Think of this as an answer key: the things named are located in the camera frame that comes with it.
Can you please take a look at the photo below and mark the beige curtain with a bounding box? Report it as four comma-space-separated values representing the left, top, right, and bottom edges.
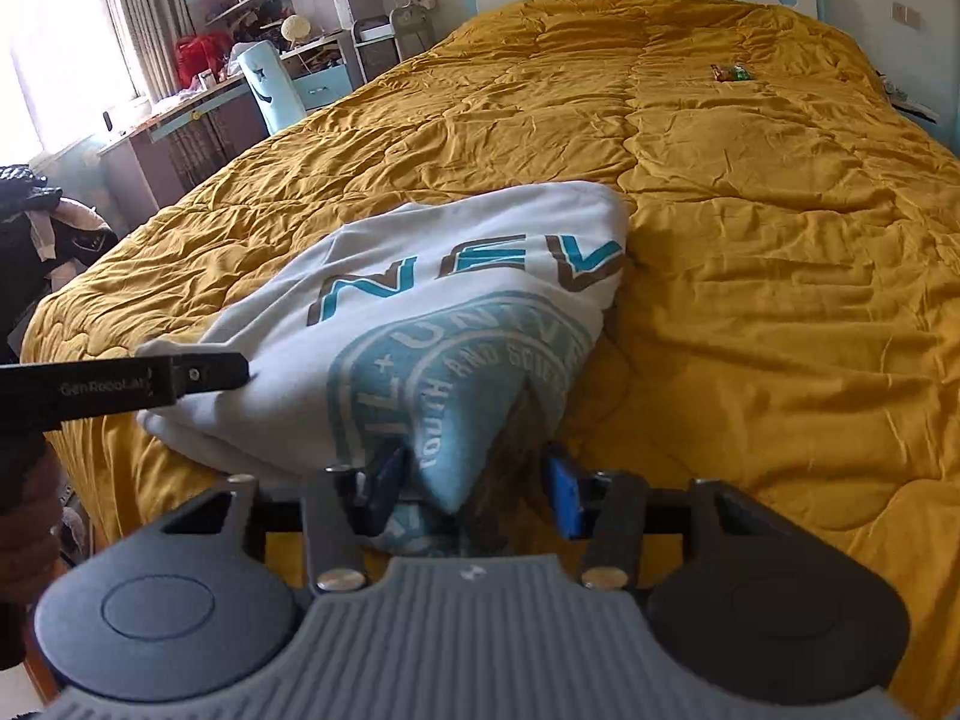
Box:
82, 0, 197, 102

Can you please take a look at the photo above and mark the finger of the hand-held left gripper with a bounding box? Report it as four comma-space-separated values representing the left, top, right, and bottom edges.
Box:
169, 349, 254, 401

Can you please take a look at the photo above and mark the yellow quilt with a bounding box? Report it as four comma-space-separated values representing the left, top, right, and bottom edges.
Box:
19, 0, 960, 720

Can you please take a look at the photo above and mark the grey metal chair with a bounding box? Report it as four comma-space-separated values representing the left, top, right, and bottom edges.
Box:
388, 4, 437, 65

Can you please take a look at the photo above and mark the blue and white nightstand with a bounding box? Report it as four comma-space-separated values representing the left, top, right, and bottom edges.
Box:
874, 67, 944, 125

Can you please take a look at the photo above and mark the dark clothes pile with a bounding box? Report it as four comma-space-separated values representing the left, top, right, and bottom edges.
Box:
0, 163, 119, 365

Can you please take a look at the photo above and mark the white printed t-shirt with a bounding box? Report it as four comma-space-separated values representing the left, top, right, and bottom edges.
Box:
135, 180, 631, 552

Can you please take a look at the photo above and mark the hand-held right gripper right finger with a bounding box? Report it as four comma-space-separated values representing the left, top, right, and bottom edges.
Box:
544, 442, 775, 589

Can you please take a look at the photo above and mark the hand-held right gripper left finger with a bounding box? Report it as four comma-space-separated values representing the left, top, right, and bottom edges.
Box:
161, 442, 411, 593

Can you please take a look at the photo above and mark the purple desk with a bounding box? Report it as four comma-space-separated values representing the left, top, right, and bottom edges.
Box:
97, 30, 368, 212

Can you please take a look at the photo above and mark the light blue chair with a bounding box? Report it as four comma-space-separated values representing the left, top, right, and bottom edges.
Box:
238, 41, 310, 134

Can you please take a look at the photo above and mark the red bag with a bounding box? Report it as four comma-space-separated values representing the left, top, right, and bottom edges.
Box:
175, 31, 235, 91

